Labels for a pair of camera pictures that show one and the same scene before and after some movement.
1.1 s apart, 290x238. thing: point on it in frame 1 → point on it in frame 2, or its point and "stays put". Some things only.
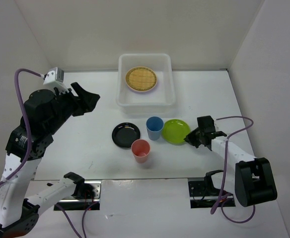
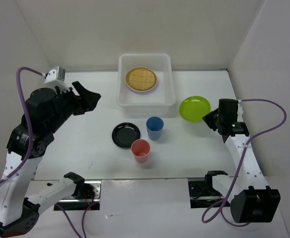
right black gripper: x=190 y=138 → x=207 y=119
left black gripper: x=86 y=101 stays put
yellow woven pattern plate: x=141 y=79 stays put
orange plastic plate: x=141 y=79 stays put
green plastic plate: x=174 y=131 → x=193 y=108
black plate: x=123 y=134 stays put
